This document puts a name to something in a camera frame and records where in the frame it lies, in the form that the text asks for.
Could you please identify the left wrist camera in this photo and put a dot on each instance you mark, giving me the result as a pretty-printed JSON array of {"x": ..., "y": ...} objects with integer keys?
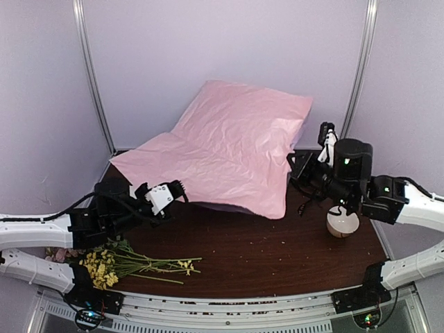
[{"x": 160, "y": 197}]

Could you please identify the fake flower bunch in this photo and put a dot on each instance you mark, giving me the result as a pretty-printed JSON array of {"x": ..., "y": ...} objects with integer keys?
[{"x": 115, "y": 260}]

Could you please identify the aluminium frame post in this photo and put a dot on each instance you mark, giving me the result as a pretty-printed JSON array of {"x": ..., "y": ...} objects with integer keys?
[
  {"x": 79, "y": 16},
  {"x": 364, "y": 55}
]

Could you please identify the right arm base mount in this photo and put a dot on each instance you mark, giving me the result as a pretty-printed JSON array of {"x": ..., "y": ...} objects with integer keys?
[{"x": 360, "y": 301}]

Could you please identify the front aluminium rail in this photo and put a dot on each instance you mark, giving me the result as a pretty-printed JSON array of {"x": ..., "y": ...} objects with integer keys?
[{"x": 315, "y": 304}]

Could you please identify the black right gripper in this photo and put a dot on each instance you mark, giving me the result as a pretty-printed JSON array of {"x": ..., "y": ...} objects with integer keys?
[{"x": 301, "y": 174}]

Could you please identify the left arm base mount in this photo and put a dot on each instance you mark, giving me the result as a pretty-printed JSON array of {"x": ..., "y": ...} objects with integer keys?
[{"x": 91, "y": 307}]

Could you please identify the right aluminium frame post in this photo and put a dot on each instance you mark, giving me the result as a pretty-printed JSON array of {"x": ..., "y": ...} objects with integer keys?
[{"x": 364, "y": 55}]

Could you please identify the white round bowl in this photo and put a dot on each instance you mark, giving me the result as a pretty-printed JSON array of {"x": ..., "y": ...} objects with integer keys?
[{"x": 339, "y": 224}]

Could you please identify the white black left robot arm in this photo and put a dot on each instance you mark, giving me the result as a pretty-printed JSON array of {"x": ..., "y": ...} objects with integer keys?
[{"x": 103, "y": 215}]

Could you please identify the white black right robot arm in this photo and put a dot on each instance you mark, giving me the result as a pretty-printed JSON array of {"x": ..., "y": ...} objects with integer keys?
[{"x": 342, "y": 172}]

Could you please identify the black printed ribbon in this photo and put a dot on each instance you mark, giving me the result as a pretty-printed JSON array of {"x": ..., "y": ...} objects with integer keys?
[{"x": 305, "y": 204}]

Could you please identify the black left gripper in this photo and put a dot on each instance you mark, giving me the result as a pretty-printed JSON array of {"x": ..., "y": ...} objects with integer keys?
[{"x": 163, "y": 214}]

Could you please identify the left aluminium frame post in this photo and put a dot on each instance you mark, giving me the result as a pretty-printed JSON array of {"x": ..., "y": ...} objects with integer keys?
[{"x": 79, "y": 16}]

